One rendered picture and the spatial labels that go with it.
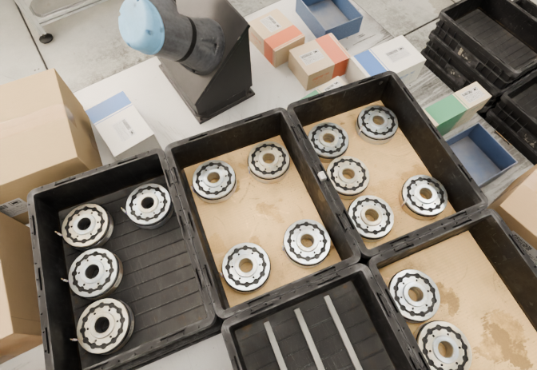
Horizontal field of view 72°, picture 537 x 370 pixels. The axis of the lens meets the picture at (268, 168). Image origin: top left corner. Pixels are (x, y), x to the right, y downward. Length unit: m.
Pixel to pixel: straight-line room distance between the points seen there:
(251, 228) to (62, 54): 1.99
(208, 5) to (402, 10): 1.78
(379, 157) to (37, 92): 0.89
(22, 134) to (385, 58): 1.01
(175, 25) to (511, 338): 0.98
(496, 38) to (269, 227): 1.39
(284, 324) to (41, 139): 0.71
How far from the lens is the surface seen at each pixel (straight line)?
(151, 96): 1.27
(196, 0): 1.16
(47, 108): 1.09
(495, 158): 1.24
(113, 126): 1.12
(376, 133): 0.98
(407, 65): 1.24
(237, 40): 1.01
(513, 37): 1.98
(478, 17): 2.00
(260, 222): 0.87
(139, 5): 0.94
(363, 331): 0.85
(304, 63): 1.20
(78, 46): 2.63
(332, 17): 1.47
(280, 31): 1.30
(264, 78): 1.26
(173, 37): 0.95
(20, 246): 1.10
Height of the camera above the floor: 1.65
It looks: 63 degrees down
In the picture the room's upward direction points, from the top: 1 degrees counter-clockwise
